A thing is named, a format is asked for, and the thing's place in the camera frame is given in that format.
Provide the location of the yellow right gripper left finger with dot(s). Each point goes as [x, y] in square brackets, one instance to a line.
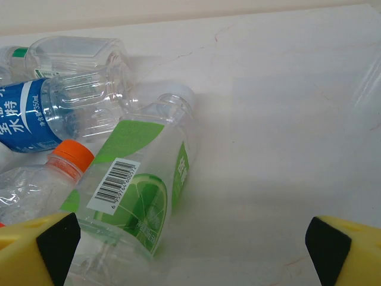
[21, 253]

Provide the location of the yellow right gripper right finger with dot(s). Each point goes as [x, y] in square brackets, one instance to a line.
[357, 256]

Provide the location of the clear bottle blue label white cap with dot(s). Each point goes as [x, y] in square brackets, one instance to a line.
[26, 119]

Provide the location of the clear square bottle green cap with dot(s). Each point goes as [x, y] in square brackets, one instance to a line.
[68, 53]

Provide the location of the crumpled clear bottle orange cap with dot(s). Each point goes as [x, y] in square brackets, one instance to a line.
[29, 190]

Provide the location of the clear bottle lime green label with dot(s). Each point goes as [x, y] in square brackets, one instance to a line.
[134, 178]

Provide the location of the clear plastic bottle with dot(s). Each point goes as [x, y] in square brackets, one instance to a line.
[4, 76]

